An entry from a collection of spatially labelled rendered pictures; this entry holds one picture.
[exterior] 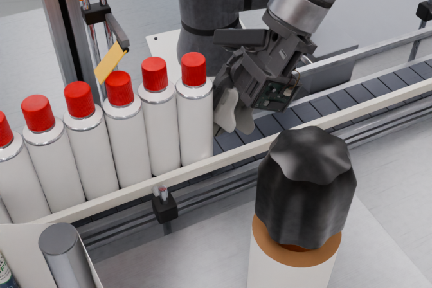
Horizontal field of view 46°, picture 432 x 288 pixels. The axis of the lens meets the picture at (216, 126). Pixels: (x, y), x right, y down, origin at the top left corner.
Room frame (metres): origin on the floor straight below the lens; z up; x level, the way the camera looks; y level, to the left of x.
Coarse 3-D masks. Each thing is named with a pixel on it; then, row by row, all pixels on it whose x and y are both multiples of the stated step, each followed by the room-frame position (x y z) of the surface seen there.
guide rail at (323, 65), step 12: (408, 36) 0.77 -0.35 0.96; (420, 36) 0.78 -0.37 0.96; (360, 48) 0.73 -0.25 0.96; (372, 48) 0.73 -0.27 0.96; (384, 48) 0.75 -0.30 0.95; (324, 60) 0.70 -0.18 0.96; (336, 60) 0.70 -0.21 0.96; (348, 60) 0.71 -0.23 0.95; (300, 72) 0.67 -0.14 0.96; (312, 72) 0.68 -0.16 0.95
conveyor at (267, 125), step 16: (416, 64) 0.80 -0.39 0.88; (368, 80) 0.75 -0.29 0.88; (384, 80) 0.75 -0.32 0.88; (400, 80) 0.75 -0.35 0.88; (416, 80) 0.75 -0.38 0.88; (320, 96) 0.70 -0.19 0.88; (336, 96) 0.70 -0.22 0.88; (352, 96) 0.70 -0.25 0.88; (368, 96) 0.70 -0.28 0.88; (416, 96) 0.70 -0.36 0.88; (288, 112) 0.66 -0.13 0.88; (304, 112) 0.66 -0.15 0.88; (320, 112) 0.66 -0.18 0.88; (384, 112) 0.66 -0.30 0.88; (256, 128) 0.62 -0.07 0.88; (272, 128) 0.62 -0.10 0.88; (288, 128) 0.62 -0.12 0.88; (336, 128) 0.62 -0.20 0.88; (224, 144) 0.58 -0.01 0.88; (240, 144) 0.58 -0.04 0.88; (256, 160) 0.55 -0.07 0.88; (208, 176) 0.51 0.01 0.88; (112, 208) 0.45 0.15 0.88; (80, 224) 0.42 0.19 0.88
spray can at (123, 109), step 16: (112, 80) 0.50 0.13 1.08; (128, 80) 0.50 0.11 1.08; (112, 96) 0.49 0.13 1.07; (128, 96) 0.49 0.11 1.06; (112, 112) 0.48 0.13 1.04; (128, 112) 0.48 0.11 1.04; (112, 128) 0.48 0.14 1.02; (128, 128) 0.48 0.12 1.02; (144, 128) 0.50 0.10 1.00; (112, 144) 0.48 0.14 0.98; (128, 144) 0.48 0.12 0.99; (144, 144) 0.49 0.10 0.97; (128, 160) 0.48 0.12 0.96; (144, 160) 0.49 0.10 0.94; (128, 176) 0.48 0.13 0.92; (144, 176) 0.49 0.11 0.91
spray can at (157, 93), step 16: (144, 64) 0.53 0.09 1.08; (160, 64) 0.53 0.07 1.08; (144, 80) 0.52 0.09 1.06; (160, 80) 0.52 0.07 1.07; (144, 96) 0.51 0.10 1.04; (160, 96) 0.51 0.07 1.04; (144, 112) 0.51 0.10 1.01; (160, 112) 0.51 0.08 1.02; (176, 112) 0.53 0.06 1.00; (160, 128) 0.51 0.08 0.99; (176, 128) 0.52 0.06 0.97; (160, 144) 0.51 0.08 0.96; (176, 144) 0.52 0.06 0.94; (160, 160) 0.51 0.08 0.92; (176, 160) 0.52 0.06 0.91
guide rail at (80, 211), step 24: (384, 96) 0.66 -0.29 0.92; (408, 96) 0.68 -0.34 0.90; (312, 120) 0.60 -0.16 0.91; (336, 120) 0.61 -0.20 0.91; (264, 144) 0.55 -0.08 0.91; (192, 168) 0.50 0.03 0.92; (216, 168) 0.51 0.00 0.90; (120, 192) 0.45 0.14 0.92; (144, 192) 0.46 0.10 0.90; (48, 216) 0.41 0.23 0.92; (72, 216) 0.42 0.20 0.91
